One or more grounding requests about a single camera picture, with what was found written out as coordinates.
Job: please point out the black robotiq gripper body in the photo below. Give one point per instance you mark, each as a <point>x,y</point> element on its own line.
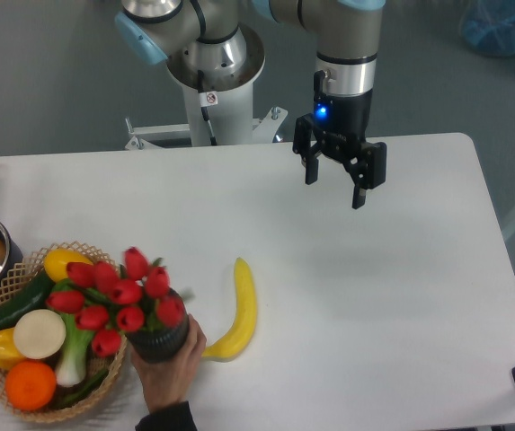
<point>340,124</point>

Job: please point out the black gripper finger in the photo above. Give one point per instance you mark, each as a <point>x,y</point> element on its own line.
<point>366,164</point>
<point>302,145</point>

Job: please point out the red tulip bouquet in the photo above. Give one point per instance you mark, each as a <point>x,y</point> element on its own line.
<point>114,297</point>

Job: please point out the dark grey ribbed vase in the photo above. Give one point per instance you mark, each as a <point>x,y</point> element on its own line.
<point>165,329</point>

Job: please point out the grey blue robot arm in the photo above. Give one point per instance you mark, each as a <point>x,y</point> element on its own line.
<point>346,32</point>

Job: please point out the dark sleeved forearm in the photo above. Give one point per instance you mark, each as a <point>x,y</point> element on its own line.
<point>176,417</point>

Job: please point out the person's hand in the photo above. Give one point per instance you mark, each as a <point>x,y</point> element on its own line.
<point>166,384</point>

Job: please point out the blue plastic bag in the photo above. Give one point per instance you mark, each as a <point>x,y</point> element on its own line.
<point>488,27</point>

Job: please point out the yellow banana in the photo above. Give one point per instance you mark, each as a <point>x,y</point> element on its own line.
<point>238,337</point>

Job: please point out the yellow lemon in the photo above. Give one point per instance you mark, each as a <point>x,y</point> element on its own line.
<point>56,261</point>

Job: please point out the dark green cucumber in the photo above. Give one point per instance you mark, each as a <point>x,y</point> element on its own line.
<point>32,297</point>

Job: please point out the woven wicker basket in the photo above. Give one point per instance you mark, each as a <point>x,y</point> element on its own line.
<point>18,277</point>

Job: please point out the green white bok choy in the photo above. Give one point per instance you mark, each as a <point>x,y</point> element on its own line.
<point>68,302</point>

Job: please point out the white round radish slice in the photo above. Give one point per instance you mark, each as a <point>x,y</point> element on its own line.
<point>39,334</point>

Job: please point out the green chili pepper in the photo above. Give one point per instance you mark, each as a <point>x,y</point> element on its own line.
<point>93,383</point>

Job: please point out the orange fruit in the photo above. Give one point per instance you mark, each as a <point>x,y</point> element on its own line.
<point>30,385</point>

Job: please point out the yellow bell pepper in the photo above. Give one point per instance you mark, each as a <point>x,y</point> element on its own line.
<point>10,355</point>

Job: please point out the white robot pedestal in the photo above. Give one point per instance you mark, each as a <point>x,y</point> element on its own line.
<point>217,88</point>

